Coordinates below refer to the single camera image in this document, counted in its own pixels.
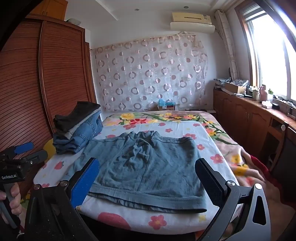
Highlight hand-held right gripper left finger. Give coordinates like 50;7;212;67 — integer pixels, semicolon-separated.
24;158;100;241

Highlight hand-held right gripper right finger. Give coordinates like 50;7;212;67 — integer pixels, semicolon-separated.
195;158;271;241

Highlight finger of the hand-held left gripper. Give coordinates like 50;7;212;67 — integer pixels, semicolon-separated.
21;150;48;164
0;142;35;158

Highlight beige folded pants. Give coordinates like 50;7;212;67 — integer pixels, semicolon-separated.
61;115;99;140

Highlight dark folded pants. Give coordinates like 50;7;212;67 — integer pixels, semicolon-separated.
54;101;101;134

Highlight person's left hand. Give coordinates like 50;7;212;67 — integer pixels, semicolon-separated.
0;182;23;217

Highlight yellow plush toy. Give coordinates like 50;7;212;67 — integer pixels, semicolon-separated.
44;140;57;154

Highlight blue denim jeans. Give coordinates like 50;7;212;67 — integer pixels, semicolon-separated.
53;110;104;155

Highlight pink floral blanket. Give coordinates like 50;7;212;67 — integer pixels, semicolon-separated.
102;110;289;241

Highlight red knit cloth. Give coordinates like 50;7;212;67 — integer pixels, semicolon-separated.
248;155;271;178

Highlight white floral towel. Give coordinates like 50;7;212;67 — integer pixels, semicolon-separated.
33;120;238;232

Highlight wooden side cabinet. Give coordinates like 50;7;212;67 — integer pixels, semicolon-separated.
213;88;296;176

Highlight wooden chair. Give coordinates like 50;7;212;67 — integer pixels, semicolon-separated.
266;118;289;172

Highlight wooden slatted wardrobe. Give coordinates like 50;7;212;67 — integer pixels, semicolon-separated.
0;14;97;209

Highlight open cardboard box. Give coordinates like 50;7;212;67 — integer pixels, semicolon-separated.
224;82;247;94

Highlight patterned fabric box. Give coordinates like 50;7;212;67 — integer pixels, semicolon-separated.
231;79;249;88

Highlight pink figurine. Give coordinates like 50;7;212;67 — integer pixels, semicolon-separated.
259;85;269;102

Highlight circle-patterned sheer curtain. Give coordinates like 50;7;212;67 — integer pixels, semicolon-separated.
91;35;208;113

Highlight patterned window curtain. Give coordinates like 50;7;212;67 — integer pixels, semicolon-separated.
215;10;240;81

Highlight wooden upper cabinet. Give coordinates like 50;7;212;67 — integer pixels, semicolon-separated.
30;0;68;21

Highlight white air deflector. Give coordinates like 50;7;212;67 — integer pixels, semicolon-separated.
170;22;215;33

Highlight beige air conditioner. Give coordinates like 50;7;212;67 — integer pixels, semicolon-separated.
171;12;213;25

